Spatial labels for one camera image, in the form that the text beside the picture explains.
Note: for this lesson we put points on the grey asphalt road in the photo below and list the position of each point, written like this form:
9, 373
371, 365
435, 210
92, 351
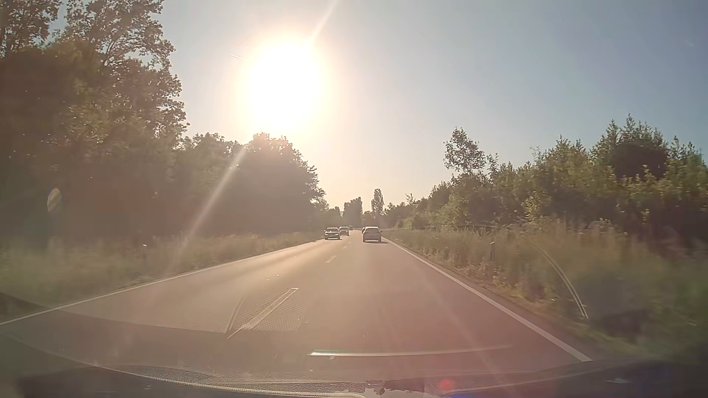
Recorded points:
365, 287

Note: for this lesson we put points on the pale car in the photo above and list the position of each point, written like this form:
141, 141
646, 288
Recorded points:
371, 234

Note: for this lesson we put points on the tall grass verge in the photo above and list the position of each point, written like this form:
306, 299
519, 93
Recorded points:
138, 257
597, 276

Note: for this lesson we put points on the marker post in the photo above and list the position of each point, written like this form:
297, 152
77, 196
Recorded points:
492, 250

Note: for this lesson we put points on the car's own bonnet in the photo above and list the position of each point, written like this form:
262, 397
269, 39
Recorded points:
498, 384

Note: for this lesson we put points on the row of trees and bushes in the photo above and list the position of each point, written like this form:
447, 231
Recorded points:
581, 182

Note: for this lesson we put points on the wood of tall trees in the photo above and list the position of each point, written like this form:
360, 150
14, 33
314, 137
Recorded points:
110, 155

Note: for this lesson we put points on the dark car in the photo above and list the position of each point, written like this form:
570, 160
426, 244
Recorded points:
332, 234

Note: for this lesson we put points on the round road sign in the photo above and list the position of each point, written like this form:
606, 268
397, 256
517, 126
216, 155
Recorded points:
53, 199

